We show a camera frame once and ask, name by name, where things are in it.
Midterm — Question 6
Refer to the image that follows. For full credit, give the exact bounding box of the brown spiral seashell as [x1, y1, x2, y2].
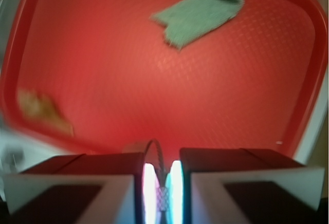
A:
[17, 90, 74, 136]

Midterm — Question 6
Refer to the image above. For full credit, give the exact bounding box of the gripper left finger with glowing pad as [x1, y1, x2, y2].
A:
[2, 153, 157, 223]

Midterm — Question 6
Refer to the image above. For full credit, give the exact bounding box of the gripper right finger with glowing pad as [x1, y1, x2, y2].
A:
[169, 148, 324, 223]

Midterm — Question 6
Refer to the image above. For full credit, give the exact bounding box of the silver key bunch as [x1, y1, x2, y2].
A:
[122, 138, 171, 212]

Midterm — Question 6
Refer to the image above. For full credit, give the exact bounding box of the red plastic tray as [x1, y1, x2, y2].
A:
[1, 0, 328, 160]

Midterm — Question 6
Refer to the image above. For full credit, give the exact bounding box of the teal terry cloth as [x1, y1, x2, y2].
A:
[151, 0, 245, 50]

